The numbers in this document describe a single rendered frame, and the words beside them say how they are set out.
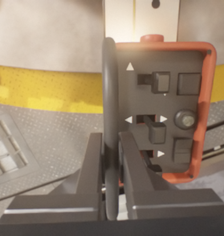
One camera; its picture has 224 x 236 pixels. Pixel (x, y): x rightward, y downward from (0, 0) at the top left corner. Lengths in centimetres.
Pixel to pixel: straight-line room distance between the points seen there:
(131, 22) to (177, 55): 14
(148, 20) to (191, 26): 46
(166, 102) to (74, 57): 54
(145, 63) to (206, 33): 61
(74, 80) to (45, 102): 23
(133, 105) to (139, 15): 18
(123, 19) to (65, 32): 42
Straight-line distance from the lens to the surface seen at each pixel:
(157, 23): 35
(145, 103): 23
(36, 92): 111
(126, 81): 22
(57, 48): 74
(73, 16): 74
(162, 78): 17
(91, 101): 104
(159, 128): 18
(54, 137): 116
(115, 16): 34
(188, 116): 24
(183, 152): 27
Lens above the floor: 102
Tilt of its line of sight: 73 degrees down
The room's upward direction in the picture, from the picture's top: 174 degrees clockwise
